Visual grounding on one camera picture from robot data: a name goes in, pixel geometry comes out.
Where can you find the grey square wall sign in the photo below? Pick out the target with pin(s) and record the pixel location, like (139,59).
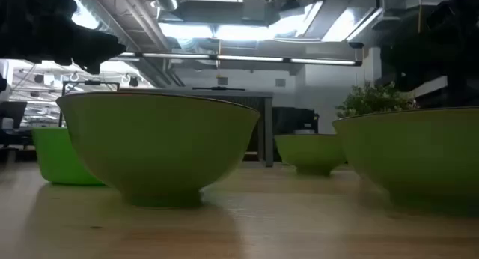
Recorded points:
(222,81)
(280,83)

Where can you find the small olive green bowl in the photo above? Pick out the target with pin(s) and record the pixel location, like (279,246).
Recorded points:
(310,150)

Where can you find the dark monitor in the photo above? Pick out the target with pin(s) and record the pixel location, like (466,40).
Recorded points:
(13,113)

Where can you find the long ceiling light bar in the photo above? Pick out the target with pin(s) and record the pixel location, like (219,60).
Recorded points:
(247,58)

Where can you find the large olive green bowl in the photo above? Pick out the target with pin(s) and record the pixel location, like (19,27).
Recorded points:
(157,146)

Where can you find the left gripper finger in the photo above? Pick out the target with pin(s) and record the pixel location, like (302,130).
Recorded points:
(101,49)

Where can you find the bright green plastic tub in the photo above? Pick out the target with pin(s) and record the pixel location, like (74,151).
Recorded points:
(56,158)

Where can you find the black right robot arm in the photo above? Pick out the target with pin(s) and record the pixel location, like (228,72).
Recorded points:
(458,12)

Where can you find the green leafy plant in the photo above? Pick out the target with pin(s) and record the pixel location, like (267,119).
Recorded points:
(370,100)

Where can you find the black cabinet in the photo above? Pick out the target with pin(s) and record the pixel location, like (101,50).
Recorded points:
(292,118)

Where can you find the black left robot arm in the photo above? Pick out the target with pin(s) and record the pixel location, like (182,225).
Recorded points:
(33,6)

